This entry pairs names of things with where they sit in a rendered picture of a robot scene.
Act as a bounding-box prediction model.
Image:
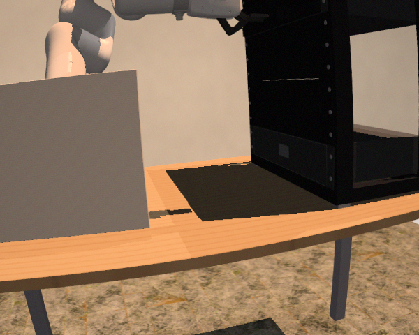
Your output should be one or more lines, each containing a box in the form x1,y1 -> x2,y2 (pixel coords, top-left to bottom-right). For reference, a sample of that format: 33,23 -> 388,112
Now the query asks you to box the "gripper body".
186,0 -> 241,20

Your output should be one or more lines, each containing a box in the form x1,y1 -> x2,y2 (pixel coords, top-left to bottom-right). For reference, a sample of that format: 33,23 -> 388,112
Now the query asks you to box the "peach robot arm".
45,0 -> 189,79

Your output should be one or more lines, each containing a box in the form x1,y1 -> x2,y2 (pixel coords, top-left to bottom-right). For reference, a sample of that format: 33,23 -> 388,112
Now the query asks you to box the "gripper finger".
217,11 -> 269,36

